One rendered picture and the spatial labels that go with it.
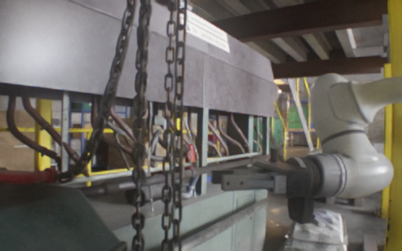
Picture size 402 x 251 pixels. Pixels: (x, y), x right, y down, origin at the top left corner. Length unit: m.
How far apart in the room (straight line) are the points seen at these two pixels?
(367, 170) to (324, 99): 0.18
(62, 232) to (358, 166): 0.52
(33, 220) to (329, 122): 0.56
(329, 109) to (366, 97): 0.08
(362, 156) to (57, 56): 0.81
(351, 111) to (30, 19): 0.83
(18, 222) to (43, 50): 0.60
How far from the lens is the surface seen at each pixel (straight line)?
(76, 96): 1.30
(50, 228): 0.35
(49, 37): 0.88
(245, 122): 2.09
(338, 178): 0.57
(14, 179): 0.40
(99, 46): 0.96
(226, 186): 0.46
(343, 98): 0.64
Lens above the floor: 0.93
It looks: 1 degrees up
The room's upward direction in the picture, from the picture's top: 1 degrees clockwise
